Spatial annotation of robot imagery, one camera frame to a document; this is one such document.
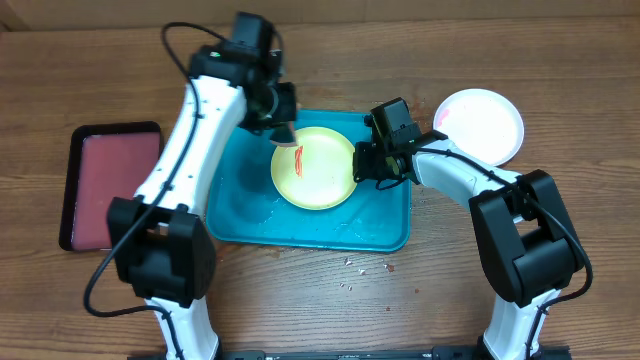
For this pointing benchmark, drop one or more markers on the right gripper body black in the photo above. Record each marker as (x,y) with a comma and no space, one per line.
(374,165)

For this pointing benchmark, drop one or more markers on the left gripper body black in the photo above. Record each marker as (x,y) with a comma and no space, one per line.
(272,107)

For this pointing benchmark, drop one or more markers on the green and orange sponge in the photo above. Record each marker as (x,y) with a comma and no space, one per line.
(284,136)

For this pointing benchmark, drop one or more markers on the yellow plate with green rim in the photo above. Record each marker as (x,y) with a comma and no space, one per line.
(317,173)

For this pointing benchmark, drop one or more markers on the white plate with red streaks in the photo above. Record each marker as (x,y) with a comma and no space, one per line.
(482,123)

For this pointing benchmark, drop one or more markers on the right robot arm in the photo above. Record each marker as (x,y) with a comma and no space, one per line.
(528,247)

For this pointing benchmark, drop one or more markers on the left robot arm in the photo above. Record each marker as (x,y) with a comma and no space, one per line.
(159,242)

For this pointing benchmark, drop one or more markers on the teal plastic serving tray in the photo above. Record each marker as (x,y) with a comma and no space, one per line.
(244,206)

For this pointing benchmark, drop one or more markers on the black tray with red liquid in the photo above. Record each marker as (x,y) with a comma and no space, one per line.
(105,161)

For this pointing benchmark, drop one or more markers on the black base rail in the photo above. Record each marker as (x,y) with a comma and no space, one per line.
(350,355)

